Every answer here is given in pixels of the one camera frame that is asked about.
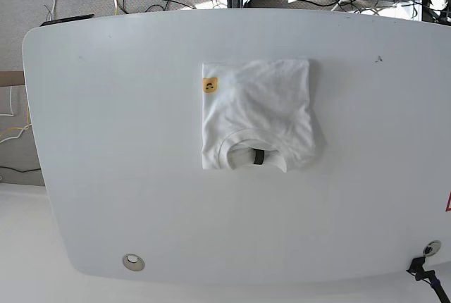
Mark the white printed T-shirt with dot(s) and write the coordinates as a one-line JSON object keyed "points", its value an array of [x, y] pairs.
{"points": [[256, 113]]}

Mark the silver table grommet left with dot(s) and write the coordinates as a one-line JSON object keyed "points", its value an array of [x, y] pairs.
{"points": [[133, 262]]}

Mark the silver table grommet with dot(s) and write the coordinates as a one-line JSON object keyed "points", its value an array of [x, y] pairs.
{"points": [[432, 248], [133, 262]]}

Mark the black flat bar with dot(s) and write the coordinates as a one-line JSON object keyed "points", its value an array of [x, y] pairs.
{"points": [[67, 20]]}

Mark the red warning sticker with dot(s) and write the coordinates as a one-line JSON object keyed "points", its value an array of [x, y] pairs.
{"points": [[448, 206]]}

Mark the silver table grommet right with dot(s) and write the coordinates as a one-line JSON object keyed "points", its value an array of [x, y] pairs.
{"points": [[432, 248]]}

